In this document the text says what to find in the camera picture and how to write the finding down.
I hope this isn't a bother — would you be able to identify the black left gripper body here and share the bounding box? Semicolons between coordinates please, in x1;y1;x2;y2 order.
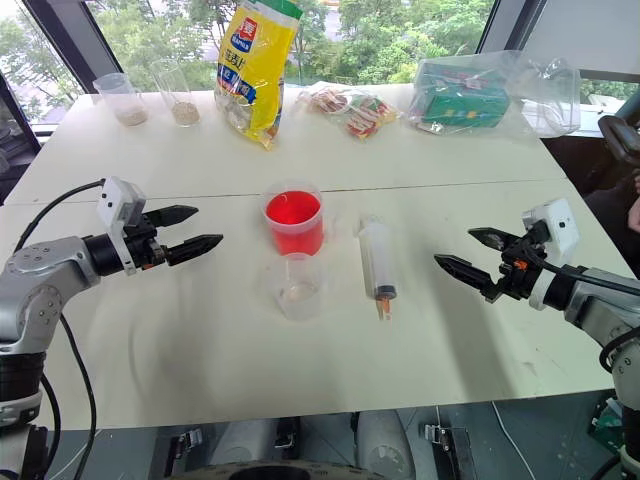
123;212;171;272

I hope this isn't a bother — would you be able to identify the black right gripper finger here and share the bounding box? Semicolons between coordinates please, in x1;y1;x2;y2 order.
433;253;497;298
466;226;517;252

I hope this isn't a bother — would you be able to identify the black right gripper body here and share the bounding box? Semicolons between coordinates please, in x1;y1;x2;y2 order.
483;228;550;304

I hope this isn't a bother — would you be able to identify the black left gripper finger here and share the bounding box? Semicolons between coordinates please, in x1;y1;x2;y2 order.
166;233;225;268
144;204;200;232

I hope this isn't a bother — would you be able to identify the clear plastic syringe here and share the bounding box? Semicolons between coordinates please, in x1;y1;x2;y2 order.
355;215;402;323

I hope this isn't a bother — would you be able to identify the large cup with red liquid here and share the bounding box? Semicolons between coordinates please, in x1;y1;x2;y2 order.
262;180;328;258

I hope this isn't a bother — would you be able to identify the small clear plastic cup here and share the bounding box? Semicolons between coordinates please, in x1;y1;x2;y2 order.
259;251;327;324

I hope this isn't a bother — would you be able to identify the tall glass with grains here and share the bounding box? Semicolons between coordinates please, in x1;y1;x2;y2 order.
150;58;203;129

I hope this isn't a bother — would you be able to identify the clear beaker with grains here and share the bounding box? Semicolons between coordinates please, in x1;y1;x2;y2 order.
92;72;151;128

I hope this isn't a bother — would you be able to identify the dark brown chair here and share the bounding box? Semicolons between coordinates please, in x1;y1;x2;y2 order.
596;114;640;201

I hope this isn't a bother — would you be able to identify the yellow oatmeal bag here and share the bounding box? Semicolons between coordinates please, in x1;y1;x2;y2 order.
213;0;306;153

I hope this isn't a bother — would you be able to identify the large clear plastic bag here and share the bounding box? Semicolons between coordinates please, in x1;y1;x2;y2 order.
405;49;584;140

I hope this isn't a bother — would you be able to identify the red green snack packet bag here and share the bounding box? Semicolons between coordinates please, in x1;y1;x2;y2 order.
343;93;402;143

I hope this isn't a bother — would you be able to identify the green box under table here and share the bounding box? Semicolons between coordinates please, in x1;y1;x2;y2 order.
591;398;625;452

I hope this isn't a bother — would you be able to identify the black table clamp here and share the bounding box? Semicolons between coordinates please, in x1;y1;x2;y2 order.
273;416;303;462
168;426;203;477
418;421;474;480

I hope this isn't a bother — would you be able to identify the clear bag of red packets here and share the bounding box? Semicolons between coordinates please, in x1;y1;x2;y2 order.
294;84;352;117

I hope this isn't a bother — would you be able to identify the white rounded robot leg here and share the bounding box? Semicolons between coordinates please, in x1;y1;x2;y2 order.
213;417;282;474
353;408;417;480

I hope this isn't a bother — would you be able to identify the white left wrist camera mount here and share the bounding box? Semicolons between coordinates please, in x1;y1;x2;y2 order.
95;175;147;277

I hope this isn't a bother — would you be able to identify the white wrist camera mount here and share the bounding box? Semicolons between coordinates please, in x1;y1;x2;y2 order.
520;197;583;312
95;175;147;277

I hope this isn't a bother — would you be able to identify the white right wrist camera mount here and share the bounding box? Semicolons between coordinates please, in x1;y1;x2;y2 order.
520;197;583;312

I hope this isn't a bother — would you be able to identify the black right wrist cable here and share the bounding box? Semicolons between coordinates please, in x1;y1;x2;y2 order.
537;257;640;374

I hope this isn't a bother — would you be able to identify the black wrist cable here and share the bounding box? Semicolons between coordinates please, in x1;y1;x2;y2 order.
13;180;107;254
537;257;640;374

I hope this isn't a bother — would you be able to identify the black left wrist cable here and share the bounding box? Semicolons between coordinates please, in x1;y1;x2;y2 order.
13;180;107;254

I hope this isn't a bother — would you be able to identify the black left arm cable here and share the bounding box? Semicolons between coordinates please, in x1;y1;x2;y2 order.
39;310;98;480

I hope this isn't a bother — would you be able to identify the thin white cable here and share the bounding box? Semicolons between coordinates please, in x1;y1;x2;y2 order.
490;399;532;469

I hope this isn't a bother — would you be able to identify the dark window frame beam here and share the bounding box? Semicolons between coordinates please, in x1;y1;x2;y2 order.
478;0;547;57
22;0;123;95

